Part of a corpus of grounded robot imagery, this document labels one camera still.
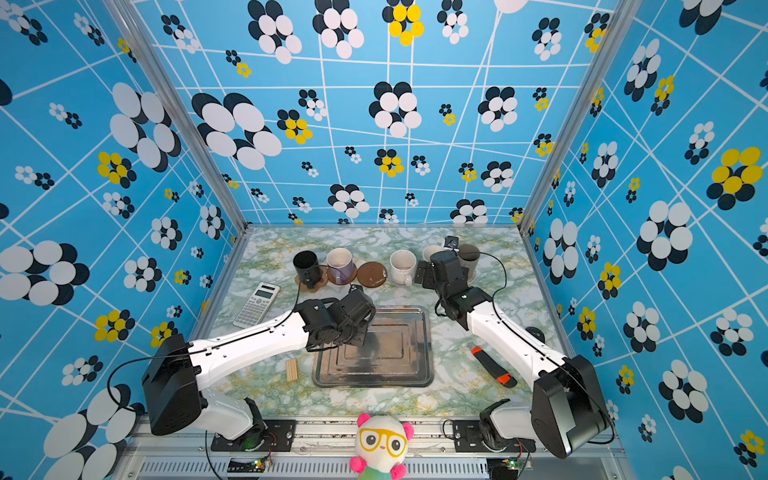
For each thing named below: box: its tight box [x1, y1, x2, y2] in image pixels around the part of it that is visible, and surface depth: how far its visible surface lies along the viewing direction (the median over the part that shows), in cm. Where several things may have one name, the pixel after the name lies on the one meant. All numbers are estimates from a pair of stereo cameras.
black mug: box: [293, 250, 322, 288], surface depth 100 cm
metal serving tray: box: [312, 305, 435, 387], surface depth 88 cm
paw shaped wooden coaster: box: [294, 267, 328, 293], surface depth 104 cm
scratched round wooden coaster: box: [357, 261, 388, 288], surface depth 107 cm
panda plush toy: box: [349, 413, 414, 480], surface depth 68 cm
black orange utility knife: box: [471, 346, 518, 388], surface depth 85 cm
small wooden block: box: [286, 358, 298, 382], surface depth 84 cm
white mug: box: [389, 249, 417, 286], surface depth 101 cm
